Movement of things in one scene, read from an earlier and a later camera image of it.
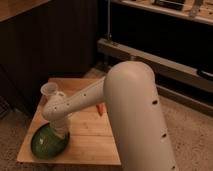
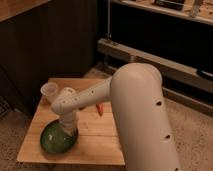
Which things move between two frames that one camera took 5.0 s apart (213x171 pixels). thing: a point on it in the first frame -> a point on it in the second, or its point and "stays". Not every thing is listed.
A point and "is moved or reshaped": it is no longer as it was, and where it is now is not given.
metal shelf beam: (166, 67) stays
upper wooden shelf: (201, 10) stays
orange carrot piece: (100, 108) stays
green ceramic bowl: (46, 143) is moved or reshaped
